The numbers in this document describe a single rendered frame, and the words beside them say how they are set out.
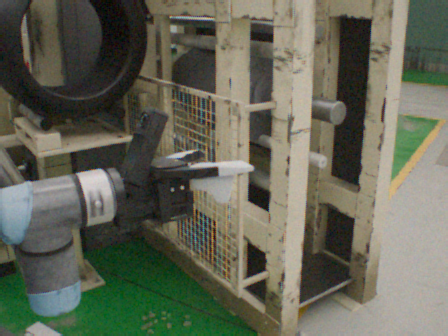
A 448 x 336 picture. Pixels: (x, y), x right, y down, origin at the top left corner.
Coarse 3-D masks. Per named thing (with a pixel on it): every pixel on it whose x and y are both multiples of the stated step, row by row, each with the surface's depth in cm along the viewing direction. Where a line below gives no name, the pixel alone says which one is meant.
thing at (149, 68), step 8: (152, 32) 208; (152, 40) 209; (152, 48) 210; (152, 56) 211; (144, 64) 210; (152, 64) 212; (144, 72) 211; (152, 72) 214; (136, 80) 210; (144, 88) 213; (152, 88) 216
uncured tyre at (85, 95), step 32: (0, 0) 145; (32, 0) 147; (96, 0) 186; (128, 0) 167; (0, 32) 146; (128, 32) 189; (0, 64) 150; (96, 64) 194; (128, 64) 173; (32, 96) 157; (64, 96) 163; (96, 96) 169
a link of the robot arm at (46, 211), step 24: (0, 192) 59; (24, 192) 59; (48, 192) 60; (72, 192) 61; (0, 216) 57; (24, 216) 58; (48, 216) 60; (72, 216) 61; (24, 240) 60; (48, 240) 60
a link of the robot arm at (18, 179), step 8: (0, 144) 68; (0, 152) 68; (0, 160) 67; (8, 160) 69; (0, 168) 67; (8, 168) 68; (16, 168) 71; (0, 176) 67; (8, 176) 68; (16, 176) 70; (0, 184) 67; (8, 184) 68; (16, 184) 70
